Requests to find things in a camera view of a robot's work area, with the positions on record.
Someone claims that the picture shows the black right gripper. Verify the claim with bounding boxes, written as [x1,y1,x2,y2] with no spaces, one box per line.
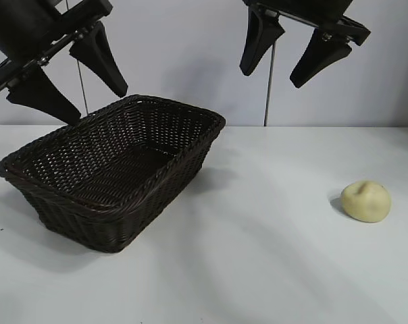
[239,0,372,89]

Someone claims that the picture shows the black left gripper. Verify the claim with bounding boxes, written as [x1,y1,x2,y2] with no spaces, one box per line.
[0,0,129,125]

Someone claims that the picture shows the dark brown woven wicker basket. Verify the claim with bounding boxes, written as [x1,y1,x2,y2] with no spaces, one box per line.
[0,94,227,254]

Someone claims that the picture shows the pale yellow egg yolk pastry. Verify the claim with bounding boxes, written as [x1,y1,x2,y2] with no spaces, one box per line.
[340,180,392,223]

